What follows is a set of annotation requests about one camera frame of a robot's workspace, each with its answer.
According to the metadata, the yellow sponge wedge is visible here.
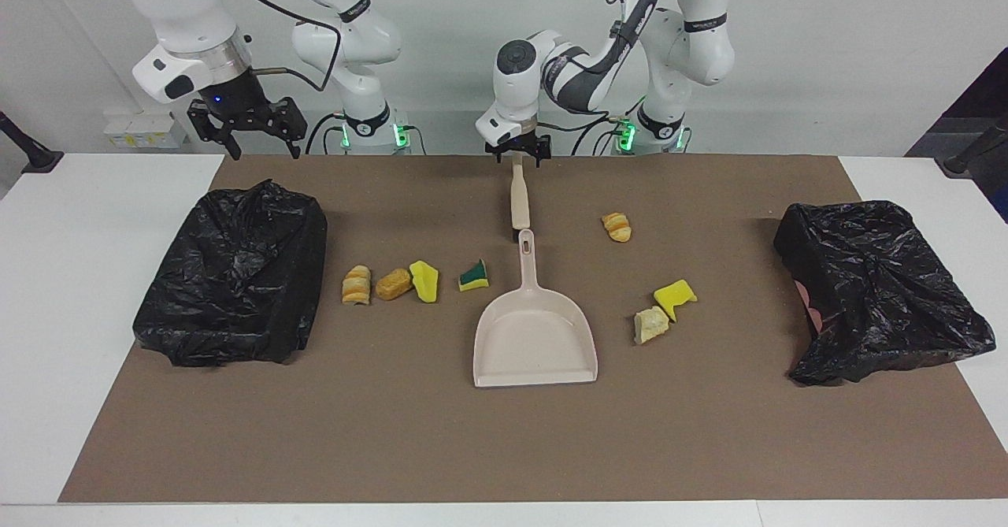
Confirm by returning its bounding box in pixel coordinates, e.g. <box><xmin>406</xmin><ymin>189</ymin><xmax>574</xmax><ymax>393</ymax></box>
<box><xmin>409</xmin><ymin>260</ymin><xmax>439</xmax><ymax>304</ymax></box>

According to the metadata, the black bag over pink bin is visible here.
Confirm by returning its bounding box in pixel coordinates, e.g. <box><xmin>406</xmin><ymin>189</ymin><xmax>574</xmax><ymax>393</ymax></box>
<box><xmin>773</xmin><ymin>200</ymin><xmax>997</xmax><ymax>387</ymax></box>

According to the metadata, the pink plastic bin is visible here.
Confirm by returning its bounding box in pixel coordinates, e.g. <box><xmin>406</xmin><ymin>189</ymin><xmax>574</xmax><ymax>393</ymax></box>
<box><xmin>795</xmin><ymin>279</ymin><xmax>825</xmax><ymax>337</ymax></box>

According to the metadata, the green and yellow sponge piece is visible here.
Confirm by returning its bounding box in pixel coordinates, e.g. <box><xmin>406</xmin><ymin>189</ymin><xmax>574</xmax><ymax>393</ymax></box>
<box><xmin>458</xmin><ymin>258</ymin><xmax>490</xmax><ymax>292</ymax></box>

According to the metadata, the black base cable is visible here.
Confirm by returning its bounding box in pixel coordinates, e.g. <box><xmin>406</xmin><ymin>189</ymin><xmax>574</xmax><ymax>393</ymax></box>
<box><xmin>306</xmin><ymin>112</ymin><xmax>347</xmax><ymax>155</ymax></box>
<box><xmin>571</xmin><ymin>113</ymin><xmax>631</xmax><ymax>156</ymax></box>

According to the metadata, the brown paper table mat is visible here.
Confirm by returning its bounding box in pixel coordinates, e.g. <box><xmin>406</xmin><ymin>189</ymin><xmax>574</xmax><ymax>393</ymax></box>
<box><xmin>59</xmin><ymin>154</ymin><xmax>1008</xmax><ymax>504</ymax></box>

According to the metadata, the yellow sponge block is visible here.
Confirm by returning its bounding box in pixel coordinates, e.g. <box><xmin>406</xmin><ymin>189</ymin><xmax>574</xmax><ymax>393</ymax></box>
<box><xmin>653</xmin><ymin>279</ymin><xmax>699</xmax><ymax>323</ymax></box>

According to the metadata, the black stand foot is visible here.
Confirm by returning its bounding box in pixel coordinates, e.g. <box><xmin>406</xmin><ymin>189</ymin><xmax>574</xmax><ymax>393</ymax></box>
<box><xmin>943</xmin><ymin>117</ymin><xmax>1008</xmax><ymax>179</ymax></box>
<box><xmin>0</xmin><ymin>109</ymin><xmax>65</xmax><ymax>174</ymax></box>

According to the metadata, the beige plastic dustpan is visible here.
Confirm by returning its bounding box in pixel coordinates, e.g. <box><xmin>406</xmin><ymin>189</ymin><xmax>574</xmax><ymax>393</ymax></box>
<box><xmin>472</xmin><ymin>228</ymin><xmax>599</xmax><ymax>388</ymax></box>

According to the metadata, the brown fried nugget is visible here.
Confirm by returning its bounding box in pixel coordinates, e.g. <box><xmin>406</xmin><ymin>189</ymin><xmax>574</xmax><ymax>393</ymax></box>
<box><xmin>375</xmin><ymin>268</ymin><xmax>413</xmax><ymax>302</ymax></box>

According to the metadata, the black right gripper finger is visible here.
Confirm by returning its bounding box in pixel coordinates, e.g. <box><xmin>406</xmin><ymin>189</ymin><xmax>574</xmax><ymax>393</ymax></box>
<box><xmin>187</xmin><ymin>100</ymin><xmax>242</xmax><ymax>160</ymax></box>
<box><xmin>268</xmin><ymin>98</ymin><xmax>308</xmax><ymax>159</ymax></box>

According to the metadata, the torn croissant chunk pale inside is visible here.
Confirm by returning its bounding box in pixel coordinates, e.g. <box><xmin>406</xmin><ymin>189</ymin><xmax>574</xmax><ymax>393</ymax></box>
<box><xmin>634</xmin><ymin>306</ymin><xmax>671</xmax><ymax>346</ymax></box>

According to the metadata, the beige hand brush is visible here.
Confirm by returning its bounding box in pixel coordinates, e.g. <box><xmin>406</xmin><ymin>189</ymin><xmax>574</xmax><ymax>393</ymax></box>
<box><xmin>509</xmin><ymin>163</ymin><xmax>532</xmax><ymax>246</ymax></box>

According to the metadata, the black bag lined bin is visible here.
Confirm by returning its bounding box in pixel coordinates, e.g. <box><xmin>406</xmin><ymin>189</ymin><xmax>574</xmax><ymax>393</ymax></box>
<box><xmin>132</xmin><ymin>180</ymin><xmax>328</xmax><ymax>368</ymax></box>

